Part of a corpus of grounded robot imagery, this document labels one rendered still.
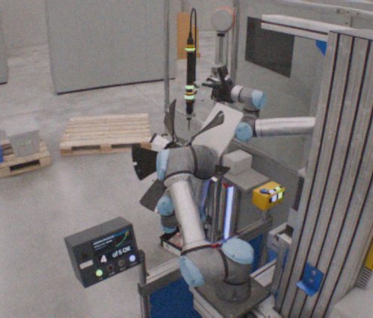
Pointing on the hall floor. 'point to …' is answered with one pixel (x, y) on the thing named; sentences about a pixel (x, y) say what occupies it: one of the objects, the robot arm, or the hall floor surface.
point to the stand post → (214, 207)
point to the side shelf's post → (235, 210)
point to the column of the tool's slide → (222, 48)
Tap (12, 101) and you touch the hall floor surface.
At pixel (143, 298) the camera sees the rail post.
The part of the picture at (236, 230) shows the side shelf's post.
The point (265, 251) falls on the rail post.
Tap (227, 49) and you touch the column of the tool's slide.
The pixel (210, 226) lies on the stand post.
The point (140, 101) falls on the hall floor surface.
